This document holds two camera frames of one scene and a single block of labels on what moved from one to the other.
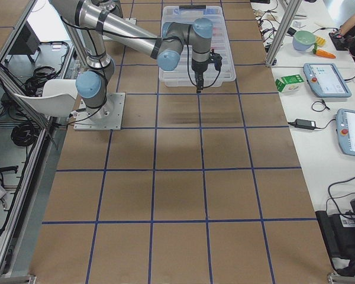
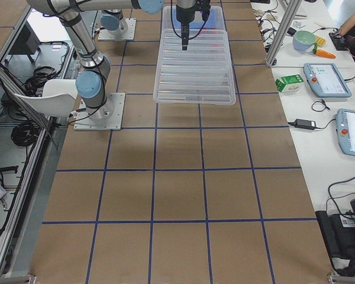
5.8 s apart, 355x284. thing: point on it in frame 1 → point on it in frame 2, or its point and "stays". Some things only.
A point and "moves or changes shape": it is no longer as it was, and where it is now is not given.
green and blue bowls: x=303 y=39 stays
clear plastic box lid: x=184 y=74 moves or changes shape
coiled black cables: x=24 y=134 stays
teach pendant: x=325 y=80 stays
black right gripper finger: x=199 y=82 → x=184 y=42
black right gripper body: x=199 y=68 → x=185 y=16
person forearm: x=348 y=25 stays
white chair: x=58 y=99 stays
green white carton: x=289 y=83 stays
